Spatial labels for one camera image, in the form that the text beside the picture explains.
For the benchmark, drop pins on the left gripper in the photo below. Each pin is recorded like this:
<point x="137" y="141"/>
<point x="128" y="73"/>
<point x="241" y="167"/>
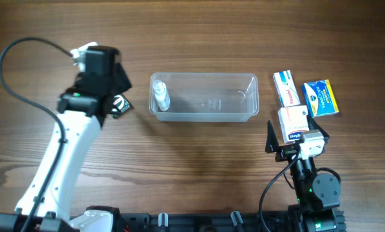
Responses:
<point x="123" y="81"/>

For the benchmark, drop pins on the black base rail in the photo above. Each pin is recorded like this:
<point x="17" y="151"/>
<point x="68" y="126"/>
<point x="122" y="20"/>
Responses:
<point x="212" y="222"/>

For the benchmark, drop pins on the white orange medicine box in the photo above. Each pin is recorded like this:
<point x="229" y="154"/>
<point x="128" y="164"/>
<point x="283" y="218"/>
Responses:
<point x="293" y="121"/>

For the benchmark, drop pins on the white spray bottle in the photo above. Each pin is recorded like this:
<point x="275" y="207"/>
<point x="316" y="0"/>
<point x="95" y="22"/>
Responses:
<point x="161" y="95"/>

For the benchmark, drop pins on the blue yellow VapoDrops box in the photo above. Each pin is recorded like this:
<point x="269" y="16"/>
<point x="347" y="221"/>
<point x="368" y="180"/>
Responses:
<point x="319" y="98"/>

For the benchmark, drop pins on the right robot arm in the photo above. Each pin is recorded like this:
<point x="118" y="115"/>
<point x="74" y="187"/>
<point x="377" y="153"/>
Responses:
<point x="317" y="189"/>

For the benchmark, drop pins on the white Panadol box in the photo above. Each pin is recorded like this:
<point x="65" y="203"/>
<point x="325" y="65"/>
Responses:
<point x="286" y="89"/>

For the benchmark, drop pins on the clear plastic container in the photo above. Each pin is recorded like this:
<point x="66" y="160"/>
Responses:
<point x="206" y="97"/>

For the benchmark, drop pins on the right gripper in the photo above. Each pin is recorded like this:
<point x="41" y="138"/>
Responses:
<point x="285" y="151"/>

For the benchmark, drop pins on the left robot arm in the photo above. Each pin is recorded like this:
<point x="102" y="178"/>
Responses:
<point x="82" y="110"/>

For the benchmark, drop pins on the green round-logo packet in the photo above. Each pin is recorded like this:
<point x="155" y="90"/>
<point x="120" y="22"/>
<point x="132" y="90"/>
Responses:
<point x="121" y="105"/>

